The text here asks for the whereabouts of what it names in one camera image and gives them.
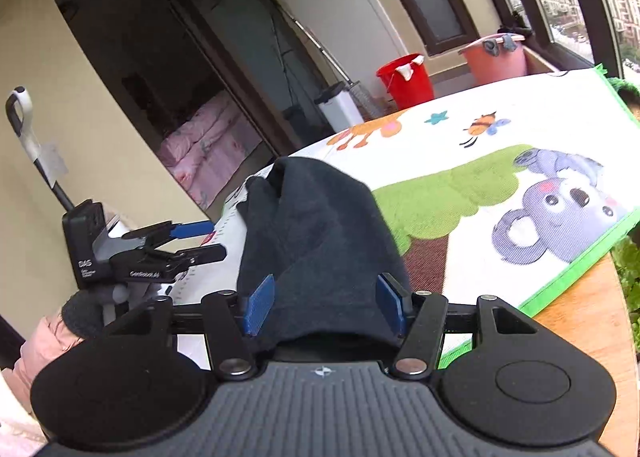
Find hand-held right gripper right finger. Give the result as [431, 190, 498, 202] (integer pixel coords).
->
[375, 273, 538, 382]

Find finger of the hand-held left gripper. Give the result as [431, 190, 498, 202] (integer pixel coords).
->
[169, 243, 228, 271]
[122, 220, 216, 249]

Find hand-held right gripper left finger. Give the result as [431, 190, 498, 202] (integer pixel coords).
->
[107, 273, 277, 382]

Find black garment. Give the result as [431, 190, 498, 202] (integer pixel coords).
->
[235, 156, 413, 353]

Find pink bedding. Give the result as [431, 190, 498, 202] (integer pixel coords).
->
[157, 92, 263, 210]

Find white mop bucket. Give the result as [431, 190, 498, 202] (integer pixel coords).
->
[314, 82, 365, 134]

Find mop with silver pole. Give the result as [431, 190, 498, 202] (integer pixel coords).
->
[292, 17, 388, 122]

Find red bucket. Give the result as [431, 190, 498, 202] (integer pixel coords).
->
[376, 53, 435, 111]

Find white rag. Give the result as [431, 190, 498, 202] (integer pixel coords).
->
[395, 55, 426, 82]

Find printed animal play mat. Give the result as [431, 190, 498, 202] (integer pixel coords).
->
[165, 64, 640, 370]

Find pink bucket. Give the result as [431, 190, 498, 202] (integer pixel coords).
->
[458, 34, 528, 86]

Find grey rag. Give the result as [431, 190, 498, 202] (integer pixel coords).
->
[482, 34, 519, 56]

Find black cloth bundle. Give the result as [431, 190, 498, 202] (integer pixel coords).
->
[500, 11, 532, 36]

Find green plant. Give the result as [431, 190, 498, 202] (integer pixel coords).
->
[606, 77, 640, 110]

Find dark sliding door frame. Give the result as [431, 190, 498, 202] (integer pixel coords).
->
[30, 0, 301, 160]

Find dark window frame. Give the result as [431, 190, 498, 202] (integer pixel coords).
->
[457, 0, 626, 78]

